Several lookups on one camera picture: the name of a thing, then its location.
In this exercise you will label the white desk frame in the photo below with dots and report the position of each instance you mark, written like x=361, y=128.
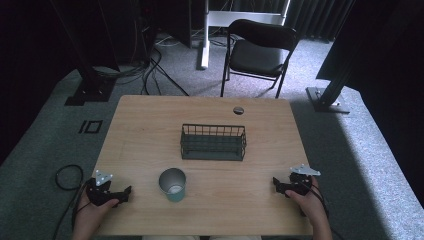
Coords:
x=205, y=40

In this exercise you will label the black folding chair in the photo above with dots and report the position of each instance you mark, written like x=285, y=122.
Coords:
x=256, y=56

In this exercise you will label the person's right hand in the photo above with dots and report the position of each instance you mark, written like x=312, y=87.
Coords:
x=313, y=205

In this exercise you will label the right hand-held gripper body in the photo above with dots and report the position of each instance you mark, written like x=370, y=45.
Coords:
x=300, y=185

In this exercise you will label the teal metal cup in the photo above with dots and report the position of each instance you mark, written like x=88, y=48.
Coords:
x=173, y=191

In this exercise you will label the dark pleated curtain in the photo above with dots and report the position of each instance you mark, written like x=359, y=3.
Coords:
x=313, y=16

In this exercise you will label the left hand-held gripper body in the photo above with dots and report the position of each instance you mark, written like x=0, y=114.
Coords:
x=100, y=195

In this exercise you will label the person's left hand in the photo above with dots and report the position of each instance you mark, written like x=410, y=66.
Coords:
x=88, y=216

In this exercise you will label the black metal stand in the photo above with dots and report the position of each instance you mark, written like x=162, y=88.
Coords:
x=328, y=98
x=91, y=86

